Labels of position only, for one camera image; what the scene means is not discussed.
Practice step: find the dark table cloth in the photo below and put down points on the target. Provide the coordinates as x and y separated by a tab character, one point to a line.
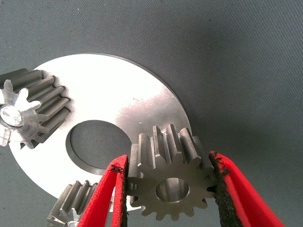
213	47

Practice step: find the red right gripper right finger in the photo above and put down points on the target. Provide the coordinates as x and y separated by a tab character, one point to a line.
241	196

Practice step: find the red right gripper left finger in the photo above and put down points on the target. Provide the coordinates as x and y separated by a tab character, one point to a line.
101	196

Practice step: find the small steel gear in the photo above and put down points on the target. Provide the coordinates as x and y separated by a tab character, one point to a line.
71	196
30	118
146	175

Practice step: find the round metal plate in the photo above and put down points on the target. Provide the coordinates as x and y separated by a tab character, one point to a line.
106	89

